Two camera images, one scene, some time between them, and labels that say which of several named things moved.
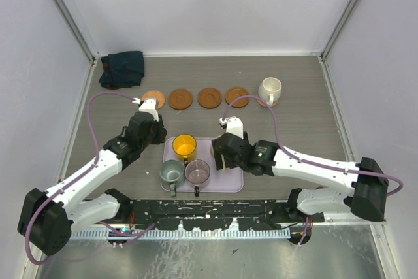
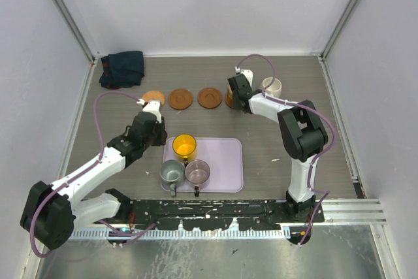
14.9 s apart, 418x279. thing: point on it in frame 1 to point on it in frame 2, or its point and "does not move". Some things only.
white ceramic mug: (270, 89) does not move
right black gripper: (218, 160) to (234, 102)
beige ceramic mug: (222, 155) to (229, 89)
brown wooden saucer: (209, 98) does not move
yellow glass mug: (184, 146) does not move
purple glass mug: (197, 172) does not move
